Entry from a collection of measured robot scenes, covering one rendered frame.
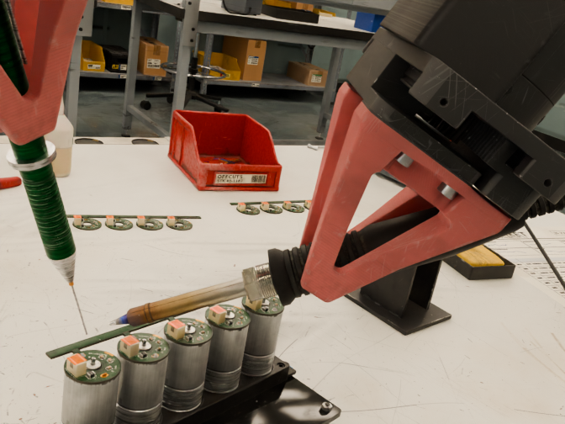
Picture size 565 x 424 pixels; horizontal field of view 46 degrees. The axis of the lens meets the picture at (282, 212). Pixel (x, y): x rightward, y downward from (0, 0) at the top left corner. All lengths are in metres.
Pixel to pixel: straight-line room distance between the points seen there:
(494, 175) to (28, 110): 0.15
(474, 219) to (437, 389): 0.24
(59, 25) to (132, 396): 0.19
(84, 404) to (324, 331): 0.23
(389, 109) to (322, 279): 0.08
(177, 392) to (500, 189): 0.20
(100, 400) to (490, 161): 0.19
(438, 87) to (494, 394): 0.31
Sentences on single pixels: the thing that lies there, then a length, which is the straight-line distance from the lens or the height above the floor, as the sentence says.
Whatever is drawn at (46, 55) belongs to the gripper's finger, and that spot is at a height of 0.96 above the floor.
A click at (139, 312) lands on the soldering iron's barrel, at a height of 0.85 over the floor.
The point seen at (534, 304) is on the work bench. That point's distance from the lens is 0.64.
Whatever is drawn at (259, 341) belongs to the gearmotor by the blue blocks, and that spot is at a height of 0.79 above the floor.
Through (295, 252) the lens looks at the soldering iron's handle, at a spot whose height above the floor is 0.89.
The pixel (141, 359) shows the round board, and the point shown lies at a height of 0.81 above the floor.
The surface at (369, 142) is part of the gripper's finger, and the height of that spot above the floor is 0.94.
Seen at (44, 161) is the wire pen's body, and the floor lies 0.92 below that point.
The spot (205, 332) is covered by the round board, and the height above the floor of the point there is 0.81.
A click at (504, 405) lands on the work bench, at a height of 0.75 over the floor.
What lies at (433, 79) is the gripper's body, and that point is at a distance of 0.21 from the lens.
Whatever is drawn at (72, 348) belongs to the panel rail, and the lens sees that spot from 0.33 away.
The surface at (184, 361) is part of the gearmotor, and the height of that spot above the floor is 0.80.
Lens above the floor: 0.99
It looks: 20 degrees down
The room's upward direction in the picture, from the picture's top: 11 degrees clockwise
